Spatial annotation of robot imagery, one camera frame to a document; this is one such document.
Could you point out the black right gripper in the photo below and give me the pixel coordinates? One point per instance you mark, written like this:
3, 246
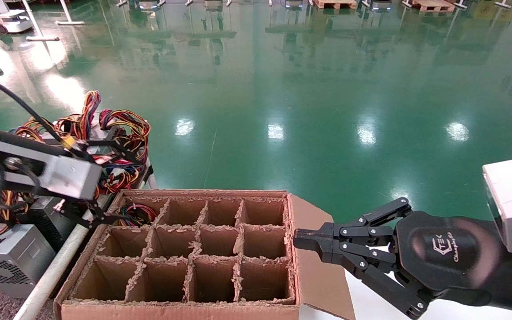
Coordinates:
442, 253

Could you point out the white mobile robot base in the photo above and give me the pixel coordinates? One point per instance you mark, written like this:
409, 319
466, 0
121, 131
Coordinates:
11, 22

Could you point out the cardboard box with dividers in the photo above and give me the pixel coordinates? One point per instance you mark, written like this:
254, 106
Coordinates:
316, 271

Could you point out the dark grey power supply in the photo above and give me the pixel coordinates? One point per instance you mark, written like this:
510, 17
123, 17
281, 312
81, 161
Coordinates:
47, 220

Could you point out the light grey power supply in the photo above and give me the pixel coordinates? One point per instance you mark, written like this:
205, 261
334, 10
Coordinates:
20, 251

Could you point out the grey machine base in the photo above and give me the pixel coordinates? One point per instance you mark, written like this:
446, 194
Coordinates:
213, 4
379, 4
148, 4
294, 3

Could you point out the wooden pallet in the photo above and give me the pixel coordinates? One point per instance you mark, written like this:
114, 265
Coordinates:
336, 4
434, 5

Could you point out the white stand foot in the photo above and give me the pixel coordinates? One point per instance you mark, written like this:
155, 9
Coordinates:
460, 4
503, 4

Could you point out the white metal frame tube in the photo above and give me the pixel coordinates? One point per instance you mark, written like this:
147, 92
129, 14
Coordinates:
56, 266

